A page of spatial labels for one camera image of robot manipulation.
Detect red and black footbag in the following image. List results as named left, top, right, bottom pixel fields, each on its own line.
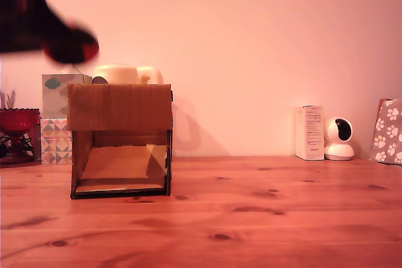
left=41, top=18, right=101, bottom=64

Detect cardboard dice tower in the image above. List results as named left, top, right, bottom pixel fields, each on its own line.
left=66, top=83, right=174, bottom=200

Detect white tissue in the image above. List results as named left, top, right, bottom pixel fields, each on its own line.
left=60, top=62, right=83, bottom=76

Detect cloud print tissue box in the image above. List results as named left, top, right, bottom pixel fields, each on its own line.
left=41, top=73, right=93, bottom=119

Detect dry plant stalks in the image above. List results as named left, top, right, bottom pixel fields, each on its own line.
left=0, top=90, right=16, bottom=110

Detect cream plastic jug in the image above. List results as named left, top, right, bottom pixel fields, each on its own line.
left=92, top=64, right=165, bottom=86

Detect red glass footed bowl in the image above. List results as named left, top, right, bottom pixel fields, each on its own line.
left=0, top=107, right=41, bottom=164

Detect triangle pattern tissue box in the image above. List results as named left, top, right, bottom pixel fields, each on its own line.
left=40, top=118, right=73, bottom=166

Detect white printed carton box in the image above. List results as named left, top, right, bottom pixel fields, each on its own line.
left=294, top=105, right=325, bottom=161

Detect grey paw print bag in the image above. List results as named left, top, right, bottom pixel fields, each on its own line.
left=369, top=98, right=402, bottom=166

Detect thin black cable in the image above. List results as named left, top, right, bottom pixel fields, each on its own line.
left=0, top=134, right=35, bottom=159

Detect small white round camera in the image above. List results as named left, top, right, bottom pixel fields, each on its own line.
left=323, top=117, right=356, bottom=161

